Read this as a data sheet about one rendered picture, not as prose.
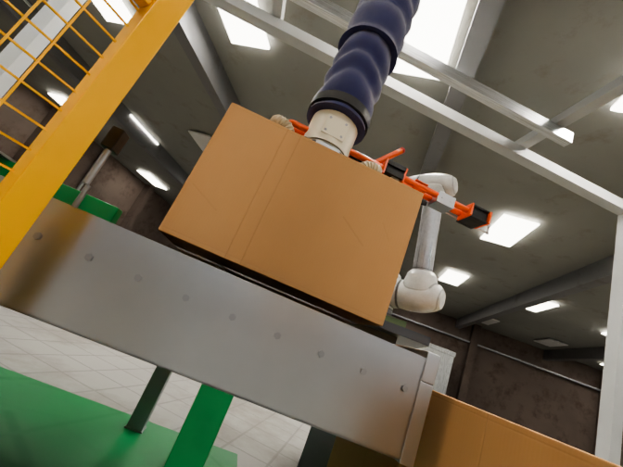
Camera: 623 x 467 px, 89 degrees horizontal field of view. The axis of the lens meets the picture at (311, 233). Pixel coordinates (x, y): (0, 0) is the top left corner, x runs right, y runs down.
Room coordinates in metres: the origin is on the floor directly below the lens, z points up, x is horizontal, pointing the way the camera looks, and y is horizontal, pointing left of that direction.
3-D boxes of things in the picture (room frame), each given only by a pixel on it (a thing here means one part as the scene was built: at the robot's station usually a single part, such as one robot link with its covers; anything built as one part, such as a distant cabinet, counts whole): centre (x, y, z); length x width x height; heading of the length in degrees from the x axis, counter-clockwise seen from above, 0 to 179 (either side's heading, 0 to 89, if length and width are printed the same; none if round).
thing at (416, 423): (1.01, -0.29, 0.47); 0.70 x 0.03 x 0.15; 6
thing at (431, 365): (1.01, -0.29, 0.58); 0.70 x 0.03 x 0.06; 6
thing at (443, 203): (1.02, -0.39, 1.16); 0.07 x 0.07 x 0.04; 7
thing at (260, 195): (0.99, 0.06, 0.84); 0.60 x 0.40 x 0.40; 95
